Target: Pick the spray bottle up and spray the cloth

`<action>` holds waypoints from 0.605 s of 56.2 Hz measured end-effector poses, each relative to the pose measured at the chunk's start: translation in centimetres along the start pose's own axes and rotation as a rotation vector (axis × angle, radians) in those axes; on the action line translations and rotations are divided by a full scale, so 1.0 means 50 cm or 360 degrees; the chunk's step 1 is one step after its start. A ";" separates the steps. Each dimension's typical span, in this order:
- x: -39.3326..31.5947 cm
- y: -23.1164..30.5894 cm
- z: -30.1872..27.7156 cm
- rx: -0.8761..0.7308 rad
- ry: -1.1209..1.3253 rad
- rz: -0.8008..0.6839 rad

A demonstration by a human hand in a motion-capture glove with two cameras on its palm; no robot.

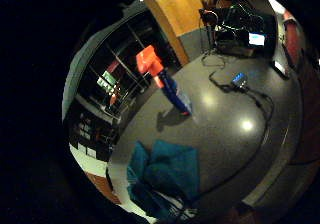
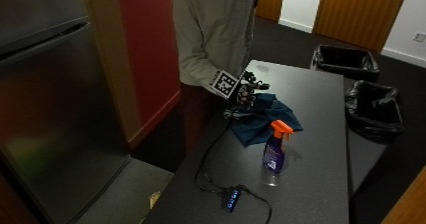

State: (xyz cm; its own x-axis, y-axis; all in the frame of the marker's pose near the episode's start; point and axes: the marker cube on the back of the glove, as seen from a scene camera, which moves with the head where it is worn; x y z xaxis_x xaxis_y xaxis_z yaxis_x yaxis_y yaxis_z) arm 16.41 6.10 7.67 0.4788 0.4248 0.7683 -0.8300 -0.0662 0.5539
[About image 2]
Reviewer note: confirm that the dark blue cloth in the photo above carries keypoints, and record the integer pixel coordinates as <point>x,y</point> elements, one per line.
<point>266,117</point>

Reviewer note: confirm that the white marker cube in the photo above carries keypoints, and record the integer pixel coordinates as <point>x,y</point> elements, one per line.
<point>224,83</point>

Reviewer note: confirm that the purple spray bottle orange trigger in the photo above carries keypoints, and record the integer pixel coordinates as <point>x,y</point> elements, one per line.
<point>274,150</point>

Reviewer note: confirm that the black usb hub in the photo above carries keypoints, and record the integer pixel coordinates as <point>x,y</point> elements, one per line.
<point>232,200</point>

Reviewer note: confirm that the the person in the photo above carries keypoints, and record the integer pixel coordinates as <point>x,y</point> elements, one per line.
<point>213,24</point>

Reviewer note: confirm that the rectangular bin with black liner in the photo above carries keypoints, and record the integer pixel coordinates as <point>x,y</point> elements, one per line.
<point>346,62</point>

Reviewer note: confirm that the round bin with black liner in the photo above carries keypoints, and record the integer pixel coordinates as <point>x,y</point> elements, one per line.
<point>373,110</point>

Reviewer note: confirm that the narrow wooden door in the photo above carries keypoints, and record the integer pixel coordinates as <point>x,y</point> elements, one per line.
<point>269,0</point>

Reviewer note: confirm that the stainless steel refrigerator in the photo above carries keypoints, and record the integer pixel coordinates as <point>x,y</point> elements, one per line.
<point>48,104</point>

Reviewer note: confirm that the white wall socket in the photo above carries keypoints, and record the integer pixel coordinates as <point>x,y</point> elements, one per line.
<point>418,36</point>

